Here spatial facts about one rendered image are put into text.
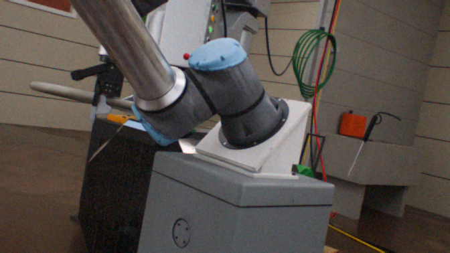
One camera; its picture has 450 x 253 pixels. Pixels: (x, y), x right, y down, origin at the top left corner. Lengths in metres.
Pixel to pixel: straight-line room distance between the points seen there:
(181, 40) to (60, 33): 6.44
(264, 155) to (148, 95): 0.35
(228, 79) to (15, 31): 7.28
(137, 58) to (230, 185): 0.38
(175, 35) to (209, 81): 1.09
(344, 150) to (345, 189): 0.45
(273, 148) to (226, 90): 0.21
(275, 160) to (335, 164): 4.13
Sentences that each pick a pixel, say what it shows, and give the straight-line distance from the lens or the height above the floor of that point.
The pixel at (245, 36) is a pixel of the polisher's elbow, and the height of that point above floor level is 1.43.
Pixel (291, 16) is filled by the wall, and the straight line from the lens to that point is 9.25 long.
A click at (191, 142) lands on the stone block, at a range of 2.35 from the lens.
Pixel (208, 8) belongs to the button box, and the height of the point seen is 1.43.
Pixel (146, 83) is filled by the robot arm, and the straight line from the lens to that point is 1.19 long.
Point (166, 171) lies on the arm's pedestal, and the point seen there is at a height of 0.80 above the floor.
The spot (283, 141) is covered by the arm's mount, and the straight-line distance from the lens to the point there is 1.35.
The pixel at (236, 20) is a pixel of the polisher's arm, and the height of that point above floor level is 1.48.
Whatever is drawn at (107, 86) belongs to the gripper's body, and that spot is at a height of 1.01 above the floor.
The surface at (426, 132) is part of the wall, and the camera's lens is 7.45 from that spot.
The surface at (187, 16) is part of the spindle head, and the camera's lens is 2.34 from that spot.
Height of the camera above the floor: 1.05
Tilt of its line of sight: 3 degrees down
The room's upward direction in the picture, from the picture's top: 10 degrees clockwise
